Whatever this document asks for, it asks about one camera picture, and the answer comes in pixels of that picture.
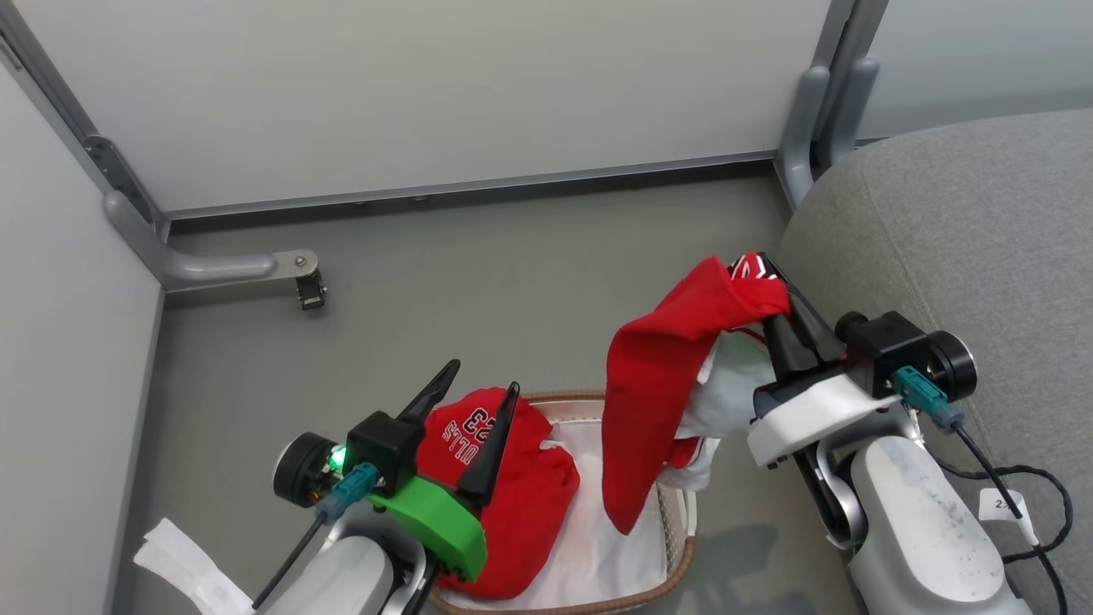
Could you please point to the grey fabric sofa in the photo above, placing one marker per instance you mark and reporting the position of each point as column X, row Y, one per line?
column 982, row 231

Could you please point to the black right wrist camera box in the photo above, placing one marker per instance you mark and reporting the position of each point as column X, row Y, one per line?
column 884, row 346

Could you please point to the grey upright partition foot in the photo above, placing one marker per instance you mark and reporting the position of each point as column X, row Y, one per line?
column 850, row 111
column 798, row 137

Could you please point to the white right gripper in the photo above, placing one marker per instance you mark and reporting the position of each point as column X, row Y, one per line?
column 811, row 417

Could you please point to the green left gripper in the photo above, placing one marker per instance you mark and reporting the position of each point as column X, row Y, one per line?
column 440, row 523

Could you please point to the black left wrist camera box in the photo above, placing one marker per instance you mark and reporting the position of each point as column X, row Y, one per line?
column 386, row 444

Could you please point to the white basket with brown rim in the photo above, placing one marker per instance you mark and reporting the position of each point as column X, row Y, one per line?
column 675, row 564

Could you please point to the red Bulls 23 jersey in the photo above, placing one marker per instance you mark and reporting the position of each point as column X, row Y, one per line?
column 529, row 504

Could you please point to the red basketball jersey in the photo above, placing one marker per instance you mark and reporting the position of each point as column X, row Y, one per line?
column 657, row 384

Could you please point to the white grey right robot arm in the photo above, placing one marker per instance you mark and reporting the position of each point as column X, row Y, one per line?
column 918, row 521

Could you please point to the white basket liner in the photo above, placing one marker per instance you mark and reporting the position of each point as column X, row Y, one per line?
column 602, row 555

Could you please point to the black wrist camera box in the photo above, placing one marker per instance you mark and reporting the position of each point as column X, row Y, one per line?
column 386, row 444
column 884, row 346

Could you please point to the small black caster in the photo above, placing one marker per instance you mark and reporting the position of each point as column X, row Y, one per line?
column 312, row 292

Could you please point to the long grey partition foot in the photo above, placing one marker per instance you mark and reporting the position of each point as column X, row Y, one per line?
column 205, row 266

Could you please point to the white tape strip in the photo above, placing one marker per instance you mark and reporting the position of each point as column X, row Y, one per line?
column 184, row 559

